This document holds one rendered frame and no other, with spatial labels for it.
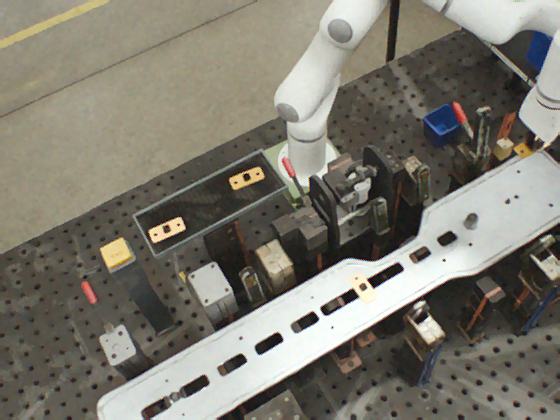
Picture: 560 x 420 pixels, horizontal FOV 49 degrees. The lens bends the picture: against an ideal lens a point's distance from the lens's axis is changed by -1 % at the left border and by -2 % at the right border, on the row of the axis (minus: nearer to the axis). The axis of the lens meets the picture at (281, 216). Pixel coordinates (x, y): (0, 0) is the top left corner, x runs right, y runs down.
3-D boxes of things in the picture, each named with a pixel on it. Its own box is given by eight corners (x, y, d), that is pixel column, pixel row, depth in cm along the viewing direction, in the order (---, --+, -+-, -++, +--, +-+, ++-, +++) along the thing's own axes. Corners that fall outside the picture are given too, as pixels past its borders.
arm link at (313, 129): (279, 133, 187) (275, 78, 166) (309, 91, 195) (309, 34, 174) (314, 149, 184) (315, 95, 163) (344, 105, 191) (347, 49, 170)
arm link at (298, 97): (325, 97, 180) (297, 137, 174) (291, 73, 179) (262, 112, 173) (403, -11, 135) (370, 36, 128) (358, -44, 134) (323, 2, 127)
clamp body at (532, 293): (516, 340, 177) (551, 291, 147) (489, 307, 183) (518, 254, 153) (540, 324, 179) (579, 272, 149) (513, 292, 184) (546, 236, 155)
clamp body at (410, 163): (400, 255, 194) (413, 190, 162) (379, 228, 199) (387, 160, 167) (425, 241, 196) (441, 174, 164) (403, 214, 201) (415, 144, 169)
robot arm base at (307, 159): (269, 150, 207) (265, 114, 191) (321, 131, 210) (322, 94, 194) (292, 194, 198) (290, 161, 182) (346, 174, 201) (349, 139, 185)
